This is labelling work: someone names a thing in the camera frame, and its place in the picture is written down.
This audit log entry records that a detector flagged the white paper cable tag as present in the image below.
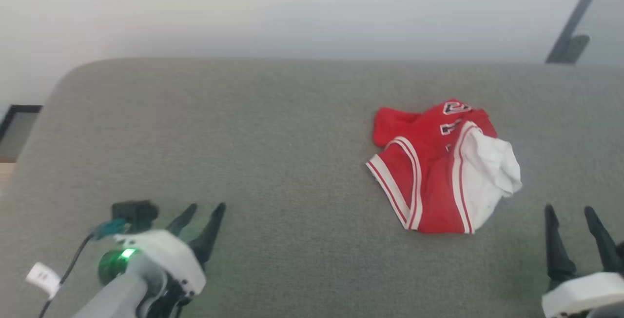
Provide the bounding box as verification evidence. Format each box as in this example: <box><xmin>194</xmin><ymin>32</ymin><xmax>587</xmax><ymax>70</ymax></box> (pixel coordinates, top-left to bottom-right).
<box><xmin>25</xmin><ymin>262</ymin><xmax>62</xmax><ymax>300</ymax></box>

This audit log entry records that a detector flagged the teal cable connector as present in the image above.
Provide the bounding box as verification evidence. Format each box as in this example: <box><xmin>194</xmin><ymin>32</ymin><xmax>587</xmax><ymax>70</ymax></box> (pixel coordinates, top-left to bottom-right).
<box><xmin>92</xmin><ymin>219</ymin><xmax>128</xmax><ymax>240</ymax></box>

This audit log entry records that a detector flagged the dark metal wall bar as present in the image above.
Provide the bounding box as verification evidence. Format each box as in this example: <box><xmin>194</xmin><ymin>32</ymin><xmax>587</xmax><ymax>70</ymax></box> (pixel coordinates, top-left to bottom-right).
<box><xmin>545</xmin><ymin>0</ymin><xmax>613</xmax><ymax>64</ymax></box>

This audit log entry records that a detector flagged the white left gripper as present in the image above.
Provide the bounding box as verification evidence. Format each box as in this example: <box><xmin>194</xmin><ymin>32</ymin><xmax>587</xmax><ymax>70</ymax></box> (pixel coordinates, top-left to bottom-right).
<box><xmin>114</xmin><ymin>202</ymin><xmax>227</xmax><ymax>296</ymax></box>

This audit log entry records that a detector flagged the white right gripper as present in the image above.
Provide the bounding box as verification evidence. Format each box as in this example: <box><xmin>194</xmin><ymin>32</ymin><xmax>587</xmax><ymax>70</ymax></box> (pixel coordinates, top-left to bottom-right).
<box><xmin>542</xmin><ymin>204</ymin><xmax>624</xmax><ymax>318</ymax></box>

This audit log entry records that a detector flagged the red and white jersey shirt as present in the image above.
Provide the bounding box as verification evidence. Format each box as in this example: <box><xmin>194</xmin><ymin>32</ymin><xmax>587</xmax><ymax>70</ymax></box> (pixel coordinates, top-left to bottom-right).
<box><xmin>366</xmin><ymin>99</ymin><xmax>523</xmax><ymax>235</ymax></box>

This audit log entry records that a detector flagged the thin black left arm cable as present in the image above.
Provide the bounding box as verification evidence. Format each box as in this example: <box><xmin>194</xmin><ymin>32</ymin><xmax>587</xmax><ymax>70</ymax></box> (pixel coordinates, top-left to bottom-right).
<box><xmin>38</xmin><ymin>233</ymin><xmax>96</xmax><ymax>318</ymax></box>

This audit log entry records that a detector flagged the black frame by wall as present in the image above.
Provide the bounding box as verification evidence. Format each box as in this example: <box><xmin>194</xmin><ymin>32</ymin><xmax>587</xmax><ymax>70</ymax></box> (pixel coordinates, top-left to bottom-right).
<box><xmin>0</xmin><ymin>104</ymin><xmax>43</xmax><ymax>162</ymax></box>

